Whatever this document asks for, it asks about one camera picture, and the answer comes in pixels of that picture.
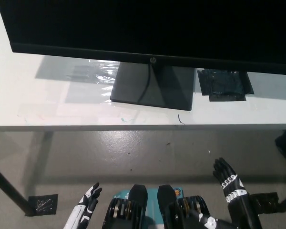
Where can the black HP computer monitor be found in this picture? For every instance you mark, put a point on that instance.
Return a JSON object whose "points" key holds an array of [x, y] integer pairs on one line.
{"points": [[133, 26]]}

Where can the black teal robot body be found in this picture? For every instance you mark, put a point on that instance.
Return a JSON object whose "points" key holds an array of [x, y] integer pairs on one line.
{"points": [[138, 205]]}

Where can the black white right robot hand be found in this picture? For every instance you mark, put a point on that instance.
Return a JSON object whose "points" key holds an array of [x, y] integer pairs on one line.
{"points": [[231, 186]]}

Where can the clear plastic film sheet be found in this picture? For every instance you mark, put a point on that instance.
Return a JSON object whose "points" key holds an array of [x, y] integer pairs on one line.
{"points": [[90, 71]]}

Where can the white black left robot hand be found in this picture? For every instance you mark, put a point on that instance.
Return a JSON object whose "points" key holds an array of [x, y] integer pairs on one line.
{"points": [[85, 205]]}

